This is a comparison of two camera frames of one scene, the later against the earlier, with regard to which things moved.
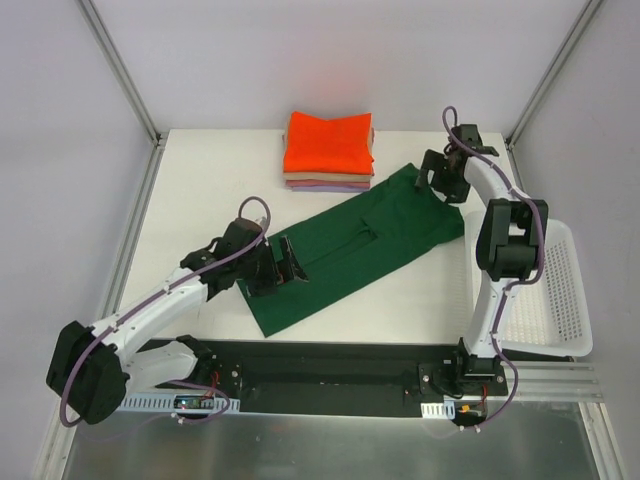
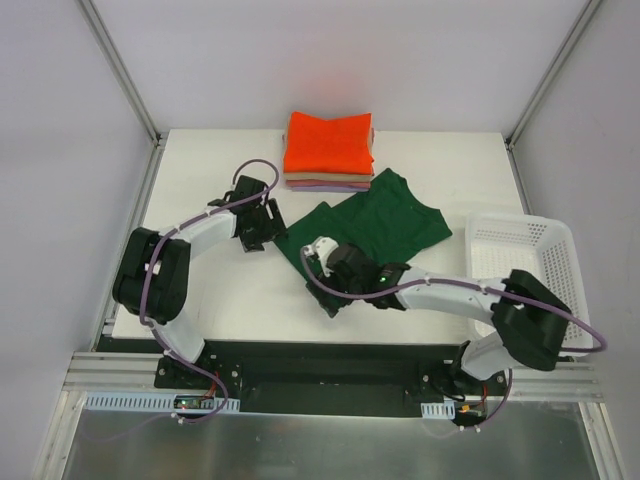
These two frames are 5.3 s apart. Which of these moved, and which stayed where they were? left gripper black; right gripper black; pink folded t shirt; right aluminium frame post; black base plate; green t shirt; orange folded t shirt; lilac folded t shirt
Moved: right gripper black; left gripper black; green t shirt
Stayed: pink folded t shirt; lilac folded t shirt; black base plate; right aluminium frame post; orange folded t shirt
